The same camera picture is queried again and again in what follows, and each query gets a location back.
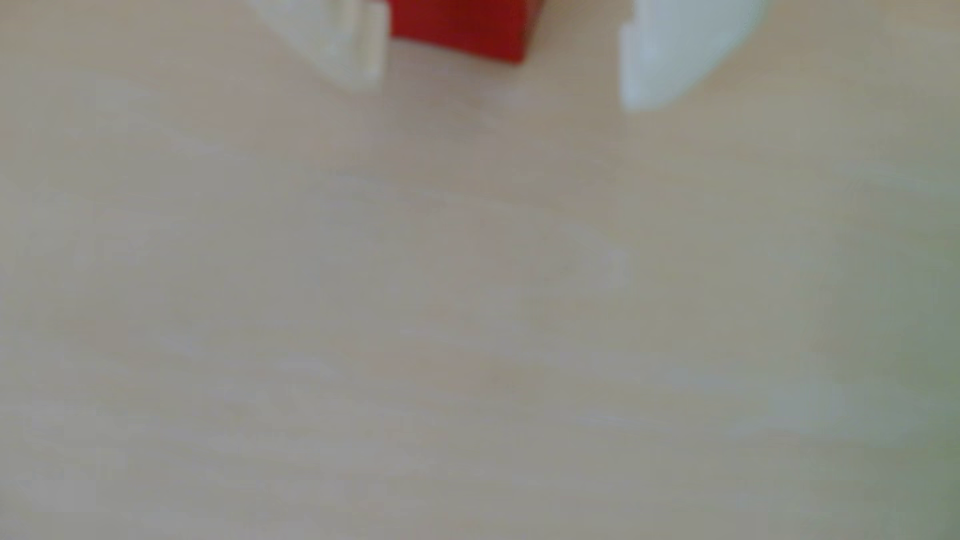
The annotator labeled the red block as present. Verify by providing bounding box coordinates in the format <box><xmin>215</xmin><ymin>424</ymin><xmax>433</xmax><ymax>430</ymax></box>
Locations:
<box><xmin>387</xmin><ymin>0</ymin><xmax>546</xmax><ymax>66</ymax></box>

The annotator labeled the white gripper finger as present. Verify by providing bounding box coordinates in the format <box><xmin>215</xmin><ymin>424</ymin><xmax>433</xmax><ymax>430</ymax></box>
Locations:
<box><xmin>246</xmin><ymin>0</ymin><xmax>390</xmax><ymax>93</ymax></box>
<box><xmin>618</xmin><ymin>0</ymin><xmax>774</xmax><ymax>114</ymax></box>

